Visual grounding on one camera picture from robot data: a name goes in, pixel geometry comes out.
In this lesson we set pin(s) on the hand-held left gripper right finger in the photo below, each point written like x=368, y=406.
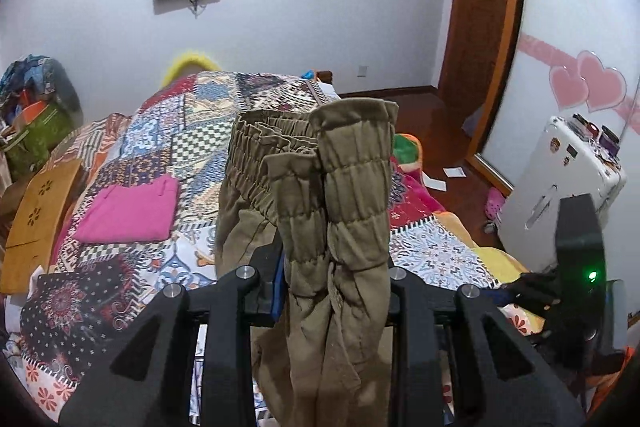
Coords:
x=400, y=297

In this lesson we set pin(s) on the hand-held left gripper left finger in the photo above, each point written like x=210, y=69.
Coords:
x=276, y=292

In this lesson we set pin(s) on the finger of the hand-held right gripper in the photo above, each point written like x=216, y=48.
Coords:
x=535, y=289

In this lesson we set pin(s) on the khaki pants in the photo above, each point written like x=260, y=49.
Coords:
x=350, y=207

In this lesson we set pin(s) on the white hard suitcase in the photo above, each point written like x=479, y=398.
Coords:
x=550, y=167

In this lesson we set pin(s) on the purple small case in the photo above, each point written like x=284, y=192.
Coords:
x=611, y=139

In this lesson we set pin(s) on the white paper sheet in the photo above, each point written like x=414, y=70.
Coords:
x=454, y=172
x=434, y=183

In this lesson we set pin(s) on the bright fleece blanket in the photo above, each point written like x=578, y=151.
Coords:
x=407, y=152

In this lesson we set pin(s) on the pink folded garment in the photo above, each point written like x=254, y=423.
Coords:
x=130, y=212

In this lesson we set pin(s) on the patchwork printed blanket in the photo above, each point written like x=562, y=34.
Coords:
x=150, y=147

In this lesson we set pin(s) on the wooden wardrobe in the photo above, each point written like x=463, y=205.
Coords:
x=512, y=57

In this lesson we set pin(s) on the white heart-print sliding door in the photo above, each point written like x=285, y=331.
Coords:
x=565, y=32

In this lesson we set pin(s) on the wooden bed footboard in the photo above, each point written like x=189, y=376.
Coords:
x=324, y=78

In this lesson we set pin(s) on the small blue toy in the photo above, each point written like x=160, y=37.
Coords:
x=308, y=74

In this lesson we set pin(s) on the orange striped sheet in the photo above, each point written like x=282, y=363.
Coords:
x=100, y=132

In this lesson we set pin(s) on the bamboo folding lap table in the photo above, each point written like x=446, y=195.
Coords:
x=40, y=217

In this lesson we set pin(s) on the brown wooden door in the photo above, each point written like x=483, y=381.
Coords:
x=477, y=7

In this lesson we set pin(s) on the green fabric bag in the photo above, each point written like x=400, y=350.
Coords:
x=35, y=142

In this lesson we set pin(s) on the white wall outlet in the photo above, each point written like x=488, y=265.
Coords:
x=362, y=71

